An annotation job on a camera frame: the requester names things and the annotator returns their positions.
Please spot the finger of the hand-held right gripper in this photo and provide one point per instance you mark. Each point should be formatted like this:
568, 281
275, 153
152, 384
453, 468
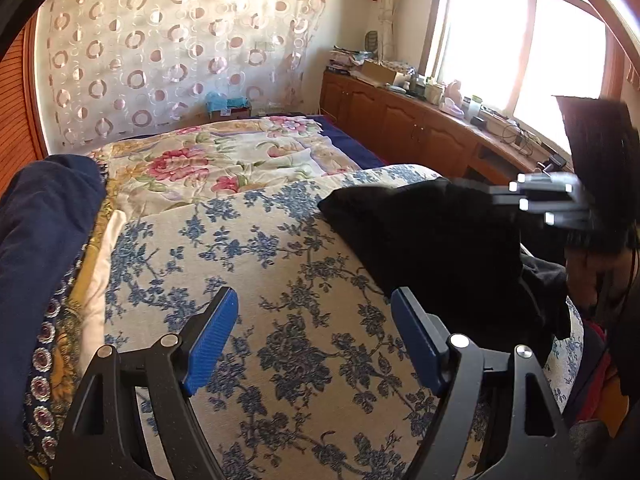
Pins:
555, 210
550, 184

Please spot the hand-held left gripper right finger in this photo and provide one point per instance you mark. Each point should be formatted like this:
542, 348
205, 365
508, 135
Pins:
420, 345

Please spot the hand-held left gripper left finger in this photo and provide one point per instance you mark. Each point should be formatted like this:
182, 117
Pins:
210, 345

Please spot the black printed t-shirt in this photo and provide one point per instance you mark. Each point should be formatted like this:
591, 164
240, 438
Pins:
440, 250

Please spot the person's right hand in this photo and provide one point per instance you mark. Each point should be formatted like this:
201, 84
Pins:
585, 280

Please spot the small black box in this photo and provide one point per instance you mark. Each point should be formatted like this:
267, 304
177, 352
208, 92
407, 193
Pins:
478, 122

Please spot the clear jar green lid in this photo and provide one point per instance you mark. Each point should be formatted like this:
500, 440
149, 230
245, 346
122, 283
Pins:
475, 108

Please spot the blue floral blanket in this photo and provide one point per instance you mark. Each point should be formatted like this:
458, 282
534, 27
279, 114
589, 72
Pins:
300, 285

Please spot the pink soft toy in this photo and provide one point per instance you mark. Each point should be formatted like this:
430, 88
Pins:
451, 96

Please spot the white cloth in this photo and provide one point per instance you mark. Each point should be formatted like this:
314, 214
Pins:
107, 260

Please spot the white jar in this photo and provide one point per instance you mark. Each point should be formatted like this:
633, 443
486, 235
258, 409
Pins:
434, 93

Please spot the gold navy patterned cloth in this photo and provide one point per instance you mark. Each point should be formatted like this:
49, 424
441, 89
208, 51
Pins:
55, 370

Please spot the wooden framed window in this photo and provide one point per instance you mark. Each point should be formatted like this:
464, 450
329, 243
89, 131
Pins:
485, 35

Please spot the wooden cabinet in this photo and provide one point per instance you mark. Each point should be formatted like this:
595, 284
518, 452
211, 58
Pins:
400, 120

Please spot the pink floral bedsheet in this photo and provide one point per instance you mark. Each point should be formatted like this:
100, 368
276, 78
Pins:
200, 170

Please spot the red dark garment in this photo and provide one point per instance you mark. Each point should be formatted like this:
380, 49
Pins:
607, 380

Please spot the navy blue cloth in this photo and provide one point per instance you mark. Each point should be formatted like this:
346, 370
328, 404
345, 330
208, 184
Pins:
40, 260

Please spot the navy blue mattress sheet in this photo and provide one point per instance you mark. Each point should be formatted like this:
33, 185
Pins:
355, 152

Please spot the cardboard box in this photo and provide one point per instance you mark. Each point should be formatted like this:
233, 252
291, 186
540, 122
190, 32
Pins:
375, 71

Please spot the dark round hand fan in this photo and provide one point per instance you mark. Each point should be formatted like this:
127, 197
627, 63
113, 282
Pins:
370, 41

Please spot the wooden nightstand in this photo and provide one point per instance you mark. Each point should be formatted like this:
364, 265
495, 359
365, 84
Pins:
235, 113

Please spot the beige window curtain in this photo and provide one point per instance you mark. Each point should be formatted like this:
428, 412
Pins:
387, 10

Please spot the stack of books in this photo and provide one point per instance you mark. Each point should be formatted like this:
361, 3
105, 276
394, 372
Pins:
342, 60

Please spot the wooden slatted wardrobe door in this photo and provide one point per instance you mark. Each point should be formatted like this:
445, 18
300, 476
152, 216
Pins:
20, 110

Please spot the circle-patterned sheer curtain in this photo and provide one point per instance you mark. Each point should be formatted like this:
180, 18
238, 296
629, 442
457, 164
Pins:
175, 35

